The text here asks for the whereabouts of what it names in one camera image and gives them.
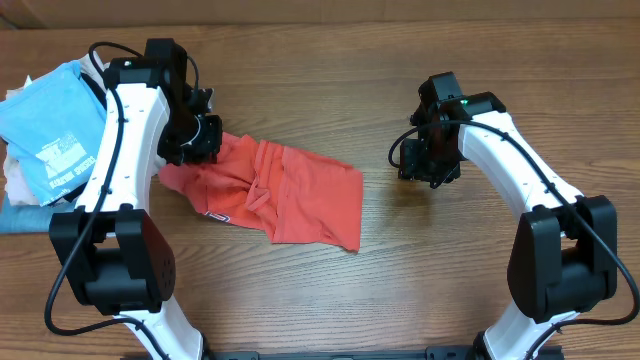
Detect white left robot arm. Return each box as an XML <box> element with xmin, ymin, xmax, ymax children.
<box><xmin>44</xmin><ymin>55</ymin><xmax>222</xmax><ymax>359</ymax></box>

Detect folded blue jeans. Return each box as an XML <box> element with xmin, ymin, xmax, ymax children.
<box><xmin>0</xmin><ymin>196</ymin><xmax>75</xmax><ymax>234</ymax></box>

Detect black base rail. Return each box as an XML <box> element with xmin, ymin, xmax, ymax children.
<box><xmin>209</xmin><ymin>345</ymin><xmax>483</xmax><ymax>360</ymax></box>

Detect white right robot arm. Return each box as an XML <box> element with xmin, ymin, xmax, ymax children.
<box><xmin>391</xmin><ymin>90</ymin><xmax>620</xmax><ymax>359</ymax></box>

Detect beige folded garment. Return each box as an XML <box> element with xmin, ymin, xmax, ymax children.
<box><xmin>2</xmin><ymin>50</ymin><xmax>109</xmax><ymax>207</ymax></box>

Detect light blue folded t-shirt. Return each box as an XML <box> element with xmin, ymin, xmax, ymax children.
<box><xmin>0</xmin><ymin>60</ymin><xmax>109</xmax><ymax>208</ymax></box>

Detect black folded garment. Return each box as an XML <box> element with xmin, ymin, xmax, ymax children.
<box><xmin>63</xmin><ymin>73</ymin><xmax>107</xmax><ymax>203</ymax></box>

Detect red t-shirt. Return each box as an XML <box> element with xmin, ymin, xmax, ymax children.
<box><xmin>159</xmin><ymin>133</ymin><xmax>363</xmax><ymax>252</ymax></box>

